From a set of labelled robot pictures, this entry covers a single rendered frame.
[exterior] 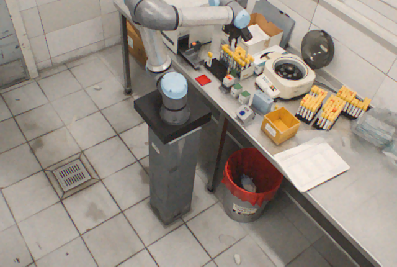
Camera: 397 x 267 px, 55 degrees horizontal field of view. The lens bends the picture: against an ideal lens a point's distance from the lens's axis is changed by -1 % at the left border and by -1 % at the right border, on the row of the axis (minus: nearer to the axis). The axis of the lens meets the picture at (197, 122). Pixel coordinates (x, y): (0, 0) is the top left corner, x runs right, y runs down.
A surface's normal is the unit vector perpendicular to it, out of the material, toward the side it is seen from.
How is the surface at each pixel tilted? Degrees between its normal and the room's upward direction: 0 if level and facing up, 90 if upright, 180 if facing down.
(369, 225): 0
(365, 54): 90
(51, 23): 90
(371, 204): 0
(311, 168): 1
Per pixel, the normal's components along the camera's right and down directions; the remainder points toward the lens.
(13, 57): 0.60, 0.63
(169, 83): 0.09, -0.54
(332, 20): -0.80, 0.40
